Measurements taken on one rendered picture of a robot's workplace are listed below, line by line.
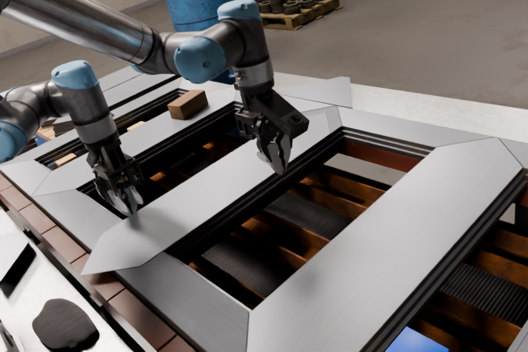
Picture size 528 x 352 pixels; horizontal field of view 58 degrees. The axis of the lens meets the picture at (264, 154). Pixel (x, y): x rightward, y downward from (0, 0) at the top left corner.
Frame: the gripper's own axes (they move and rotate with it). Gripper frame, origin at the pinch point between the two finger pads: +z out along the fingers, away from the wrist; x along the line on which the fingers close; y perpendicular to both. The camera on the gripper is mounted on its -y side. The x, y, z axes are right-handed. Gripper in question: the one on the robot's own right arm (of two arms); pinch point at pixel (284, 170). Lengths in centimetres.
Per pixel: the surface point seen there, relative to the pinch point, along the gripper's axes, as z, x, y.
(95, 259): 4.7, 38.0, 18.4
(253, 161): 4.9, -4.4, 16.4
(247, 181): 4.9, 2.4, 11.1
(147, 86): 4, -24, 101
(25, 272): 21, 48, 57
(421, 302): 7.0, 10.0, -37.8
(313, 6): 75, -344, 314
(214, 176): 4.8, 5.0, 20.2
